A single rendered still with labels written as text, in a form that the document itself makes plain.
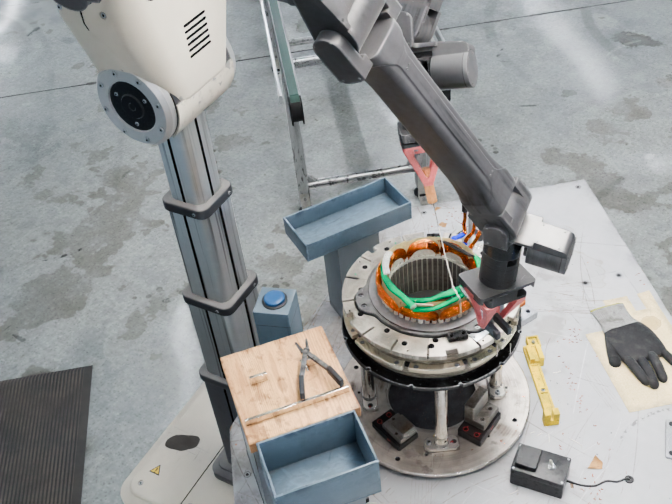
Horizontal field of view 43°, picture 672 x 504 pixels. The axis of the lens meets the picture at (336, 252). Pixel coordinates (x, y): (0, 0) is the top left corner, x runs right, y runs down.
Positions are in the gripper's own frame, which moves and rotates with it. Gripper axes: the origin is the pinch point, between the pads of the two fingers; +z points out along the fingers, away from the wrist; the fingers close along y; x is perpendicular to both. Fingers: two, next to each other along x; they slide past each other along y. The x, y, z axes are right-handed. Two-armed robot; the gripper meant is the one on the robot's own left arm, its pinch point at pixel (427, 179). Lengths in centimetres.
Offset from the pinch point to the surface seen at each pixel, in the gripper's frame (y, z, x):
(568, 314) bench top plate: 37, 48, -29
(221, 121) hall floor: 268, 36, 74
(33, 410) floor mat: 111, 89, 132
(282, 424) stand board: -15.0, 31.8, 29.9
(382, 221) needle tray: 33.3, 17.5, 8.2
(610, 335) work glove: 28, 50, -35
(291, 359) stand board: -2.2, 27.1, 28.0
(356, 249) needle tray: 34.2, 23.0, 14.6
